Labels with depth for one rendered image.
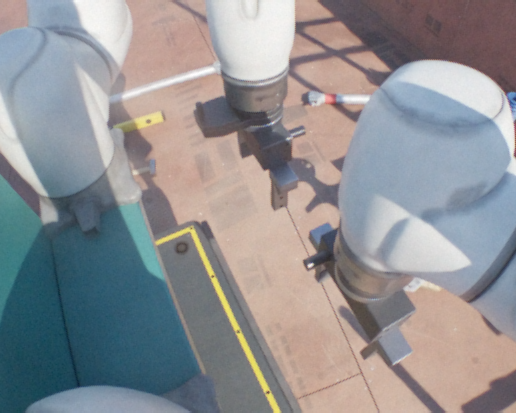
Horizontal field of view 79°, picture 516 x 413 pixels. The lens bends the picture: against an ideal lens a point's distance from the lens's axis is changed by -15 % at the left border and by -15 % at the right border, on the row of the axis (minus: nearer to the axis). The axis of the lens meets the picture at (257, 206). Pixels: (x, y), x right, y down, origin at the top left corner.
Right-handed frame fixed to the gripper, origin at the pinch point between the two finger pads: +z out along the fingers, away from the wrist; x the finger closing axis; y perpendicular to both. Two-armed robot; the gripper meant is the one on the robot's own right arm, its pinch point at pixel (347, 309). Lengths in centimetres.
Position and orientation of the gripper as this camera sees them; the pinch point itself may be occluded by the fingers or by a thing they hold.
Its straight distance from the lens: 53.1
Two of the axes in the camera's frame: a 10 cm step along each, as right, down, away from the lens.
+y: -9.0, 3.8, -2.0
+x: 4.3, 7.4, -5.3
